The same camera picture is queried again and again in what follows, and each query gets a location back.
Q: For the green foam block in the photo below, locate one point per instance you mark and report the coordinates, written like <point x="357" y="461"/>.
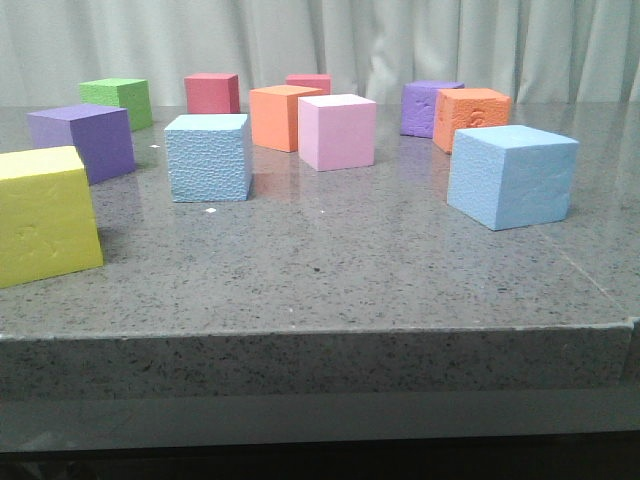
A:
<point x="131" y="94"/>

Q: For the yellow foam block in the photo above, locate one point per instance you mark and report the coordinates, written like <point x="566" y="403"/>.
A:
<point x="48" y="225"/>

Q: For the red foam block back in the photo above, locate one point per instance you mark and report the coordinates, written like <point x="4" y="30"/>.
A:
<point x="318" y="81"/>

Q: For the red foam block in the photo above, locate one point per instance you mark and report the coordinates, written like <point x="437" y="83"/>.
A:
<point x="318" y="81"/>
<point x="212" y="93"/>

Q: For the white curtain backdrop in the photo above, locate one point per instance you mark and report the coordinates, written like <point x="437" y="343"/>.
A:
<point x="534" y="51"/>

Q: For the purple foam block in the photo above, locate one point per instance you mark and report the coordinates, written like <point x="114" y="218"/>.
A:
<point x="418" y="106"/>
<point x="101" y="135"/>

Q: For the purple foam block right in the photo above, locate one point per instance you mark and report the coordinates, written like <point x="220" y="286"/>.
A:
<point x="418" y="106"/>

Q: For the orange foam block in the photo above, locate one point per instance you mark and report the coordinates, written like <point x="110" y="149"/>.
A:
<point x="465" y="108"/>
<point x="274" y="115"/>

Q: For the pink foam block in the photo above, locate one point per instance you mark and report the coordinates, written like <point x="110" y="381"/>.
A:
<point x="336" y="131"/>

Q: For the red foam block front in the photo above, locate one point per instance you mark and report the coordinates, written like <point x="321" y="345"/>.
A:
<point x="212" y="93"/>

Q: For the purple foam block left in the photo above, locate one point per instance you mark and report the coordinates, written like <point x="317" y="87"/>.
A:
<point x="101" y="135"/>

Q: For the orange foam block centre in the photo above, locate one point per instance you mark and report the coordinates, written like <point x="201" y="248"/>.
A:
<point x="274" y="115"/>

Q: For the textured light blue block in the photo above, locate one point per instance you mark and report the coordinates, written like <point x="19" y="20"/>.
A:
<point x="209" y="157"/>

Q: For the smooth light blue block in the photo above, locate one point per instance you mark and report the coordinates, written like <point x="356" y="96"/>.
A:
<point x="511" y="176"/>

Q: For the orange foam block right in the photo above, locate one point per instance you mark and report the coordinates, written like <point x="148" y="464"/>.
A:
<point x="465" y="108"/>

